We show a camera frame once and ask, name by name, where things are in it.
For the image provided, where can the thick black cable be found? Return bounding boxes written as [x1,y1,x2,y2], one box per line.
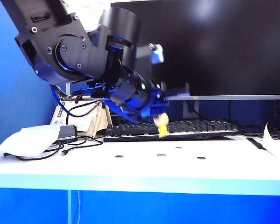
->
[3,142,65,161]

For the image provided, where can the black monitor cables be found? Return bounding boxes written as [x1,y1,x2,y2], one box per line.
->
[228,100,271,137]

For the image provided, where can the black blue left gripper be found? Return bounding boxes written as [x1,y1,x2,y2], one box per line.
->
[140,81,191,119]

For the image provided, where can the thin white hanging cable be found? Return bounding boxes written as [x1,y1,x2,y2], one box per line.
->
[77,190,81,224]

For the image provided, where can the yellow plush doll black limbs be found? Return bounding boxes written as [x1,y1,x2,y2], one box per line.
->
[153,112,170,139]

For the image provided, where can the black USB cable gold plug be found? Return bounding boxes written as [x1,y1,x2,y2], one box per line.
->
[61,135,105,156]

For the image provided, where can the desk calendar with beige stand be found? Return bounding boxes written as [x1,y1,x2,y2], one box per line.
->
[50,99,113,138]

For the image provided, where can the silver monitor stand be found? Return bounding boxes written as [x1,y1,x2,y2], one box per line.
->
[183,100,200,121]

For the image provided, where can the white padded envelope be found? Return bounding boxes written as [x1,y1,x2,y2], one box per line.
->
[0,123,63,157]

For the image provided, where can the large black computer monitor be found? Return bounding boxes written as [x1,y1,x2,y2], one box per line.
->
[111,0,280,101]

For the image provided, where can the grey black adapter box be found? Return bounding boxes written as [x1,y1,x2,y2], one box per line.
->
[58,125,78,141]

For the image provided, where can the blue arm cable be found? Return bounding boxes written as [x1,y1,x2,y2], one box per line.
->
[50,85,145,124]

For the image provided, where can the black flat arm cable bundle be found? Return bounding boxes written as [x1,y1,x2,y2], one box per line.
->
[53,84,95,100]

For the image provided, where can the aluminium desk panel strip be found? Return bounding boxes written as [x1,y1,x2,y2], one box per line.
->
[67,190,72,224]

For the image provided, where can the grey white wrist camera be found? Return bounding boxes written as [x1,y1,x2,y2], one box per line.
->
[136,43,165,70]

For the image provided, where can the black mechanical keyboard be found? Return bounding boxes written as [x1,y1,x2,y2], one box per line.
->
[104,119,240,142]

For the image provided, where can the white paper sheet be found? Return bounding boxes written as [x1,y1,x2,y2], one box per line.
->
[256,121,280,162]

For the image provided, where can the black cable with ferrite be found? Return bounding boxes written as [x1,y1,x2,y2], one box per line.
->
[65,99,101,126]

